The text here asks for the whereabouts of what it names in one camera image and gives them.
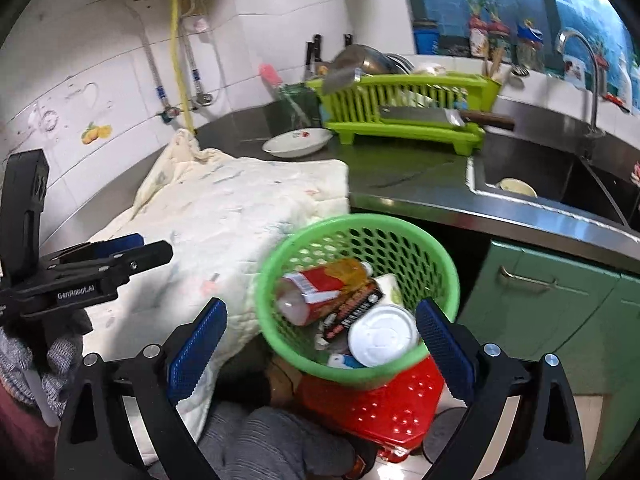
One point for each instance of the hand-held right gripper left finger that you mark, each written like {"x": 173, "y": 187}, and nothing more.
{"x": 197, "y": 350}

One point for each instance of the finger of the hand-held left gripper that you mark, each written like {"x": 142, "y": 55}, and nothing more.
{"x": 150, "y": 255}
{"x": 122, "y": 242}

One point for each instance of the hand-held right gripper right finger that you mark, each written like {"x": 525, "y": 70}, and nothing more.
{"x": 445, "y": 352}

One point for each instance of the blue white lidded can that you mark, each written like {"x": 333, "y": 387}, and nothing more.
{"x": 382, "y": 335}

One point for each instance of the dark printed snack wrapper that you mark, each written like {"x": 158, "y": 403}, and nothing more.
{"x": 350, "y": 305}

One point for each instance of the red printed plastic cup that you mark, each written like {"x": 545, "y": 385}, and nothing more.
{"x": 320, "y": 280}

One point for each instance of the green plastic basket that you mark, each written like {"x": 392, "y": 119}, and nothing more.
{"x": 350, "y": 240}

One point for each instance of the person's left forearm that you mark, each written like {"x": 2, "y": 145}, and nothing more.
{"x": 20, "y": 435}

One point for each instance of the person's left hand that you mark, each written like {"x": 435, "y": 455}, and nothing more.
{"x": 60, "y": 360}

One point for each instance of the red plastic stool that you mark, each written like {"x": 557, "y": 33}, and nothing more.
{"x": 380, "y": 410}

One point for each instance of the cream quilted blanket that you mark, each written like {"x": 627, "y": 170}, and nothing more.
{"x": 225, "y": 195}

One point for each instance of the green cabinet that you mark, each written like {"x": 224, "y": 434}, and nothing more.
{"x": 550, "y": 320}

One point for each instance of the person's leg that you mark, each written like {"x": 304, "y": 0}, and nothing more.
{"x": 280, "y": 440}

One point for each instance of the metal pipe valve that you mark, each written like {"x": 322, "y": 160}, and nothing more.
{"x": 170, "y": 113}

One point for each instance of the white bowl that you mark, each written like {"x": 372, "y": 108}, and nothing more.
{"x": 517, "y": 187}

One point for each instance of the white shallow dish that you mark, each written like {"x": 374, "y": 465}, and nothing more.
{"x": 295, "y": 144}

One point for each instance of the stainless steel sink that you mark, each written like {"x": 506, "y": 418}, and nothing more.
{"x": 540, "y": 165}

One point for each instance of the pink bottle brush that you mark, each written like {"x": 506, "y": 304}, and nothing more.
{"x": 270, "y": 75}

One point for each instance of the green dish rack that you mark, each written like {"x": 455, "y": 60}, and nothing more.
{"x": 390, "y": 95}

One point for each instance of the wooden chopsticks bundle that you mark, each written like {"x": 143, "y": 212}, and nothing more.
{"x": 494, "y": 65}

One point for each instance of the metal pot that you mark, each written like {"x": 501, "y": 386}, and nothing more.
{"x": 365, "y": 57}

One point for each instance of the chrome faucet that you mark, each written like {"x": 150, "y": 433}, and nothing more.
{"x": 592, "y": 85}

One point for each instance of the blue plastic container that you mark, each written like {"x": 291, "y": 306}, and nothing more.
{"x": 426, "y": 37}

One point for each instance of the blue-capped bottle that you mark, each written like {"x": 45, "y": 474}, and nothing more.
{"x": 529, "y": 47}

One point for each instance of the red-top bottle with sprouts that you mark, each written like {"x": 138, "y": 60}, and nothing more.
{"x": 498, "y": 40}
{"x": 477, "y": 35}

